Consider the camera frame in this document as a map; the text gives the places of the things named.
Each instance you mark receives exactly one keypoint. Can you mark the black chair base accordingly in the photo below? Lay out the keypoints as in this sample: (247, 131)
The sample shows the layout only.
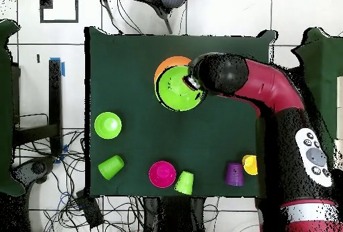
(37, 167)

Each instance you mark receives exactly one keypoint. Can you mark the large orange bowl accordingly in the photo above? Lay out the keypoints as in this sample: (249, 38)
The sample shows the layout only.
(168, 63)

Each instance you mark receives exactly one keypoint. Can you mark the green cloth side table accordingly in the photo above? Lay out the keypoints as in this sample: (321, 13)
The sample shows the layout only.
(321, 55)
(5, 108)

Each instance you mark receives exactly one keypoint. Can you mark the green ribbed cup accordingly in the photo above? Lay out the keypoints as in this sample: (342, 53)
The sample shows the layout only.
(184, 183)

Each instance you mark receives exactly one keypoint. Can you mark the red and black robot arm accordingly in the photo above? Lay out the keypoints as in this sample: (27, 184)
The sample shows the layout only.
(268, 87)

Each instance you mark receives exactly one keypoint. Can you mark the green smooth cup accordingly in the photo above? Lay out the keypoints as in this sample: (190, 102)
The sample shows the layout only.
(110, 167)

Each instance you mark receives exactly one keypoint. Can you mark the black power strip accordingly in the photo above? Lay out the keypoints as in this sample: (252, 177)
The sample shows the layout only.
(89, 210)

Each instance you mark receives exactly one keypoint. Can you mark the blue tape strip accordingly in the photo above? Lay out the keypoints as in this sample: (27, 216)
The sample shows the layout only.
(63, 69)

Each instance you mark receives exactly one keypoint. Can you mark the dark green tablecloth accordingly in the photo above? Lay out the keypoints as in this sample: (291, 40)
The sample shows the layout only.
(120, 68)

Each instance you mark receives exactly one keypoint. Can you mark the small black floor object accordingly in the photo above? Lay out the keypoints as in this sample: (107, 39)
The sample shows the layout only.
(38, 58)

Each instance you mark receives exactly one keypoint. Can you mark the large green bowl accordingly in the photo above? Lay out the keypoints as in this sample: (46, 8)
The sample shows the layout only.
(174, 95)

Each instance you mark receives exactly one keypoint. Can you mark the pink bowl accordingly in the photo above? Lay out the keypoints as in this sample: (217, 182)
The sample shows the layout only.
(162, 174)

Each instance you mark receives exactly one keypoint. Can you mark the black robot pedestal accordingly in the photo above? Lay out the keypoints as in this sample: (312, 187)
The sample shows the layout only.
(174, 213)

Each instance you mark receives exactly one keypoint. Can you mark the small green ribbed bowl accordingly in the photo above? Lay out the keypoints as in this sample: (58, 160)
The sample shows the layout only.
(107, 126)

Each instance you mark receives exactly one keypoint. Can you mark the black metal stand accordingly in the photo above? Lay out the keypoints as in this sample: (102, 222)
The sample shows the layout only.
(55, 95)

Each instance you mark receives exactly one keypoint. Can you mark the black square floor frame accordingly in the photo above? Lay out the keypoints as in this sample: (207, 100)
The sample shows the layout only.
(46, 1)

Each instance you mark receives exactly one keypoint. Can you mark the white shelf unit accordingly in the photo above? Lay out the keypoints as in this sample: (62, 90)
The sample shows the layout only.
(339, 95)

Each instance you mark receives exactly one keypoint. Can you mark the yellow ribbed cup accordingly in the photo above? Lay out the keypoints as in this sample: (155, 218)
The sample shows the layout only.
(250, 165)

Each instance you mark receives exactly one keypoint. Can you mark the grey office chair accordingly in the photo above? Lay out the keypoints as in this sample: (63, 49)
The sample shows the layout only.
(171, 0)

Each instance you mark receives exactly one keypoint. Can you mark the purple cup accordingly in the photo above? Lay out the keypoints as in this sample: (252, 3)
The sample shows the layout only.
(234, 174)

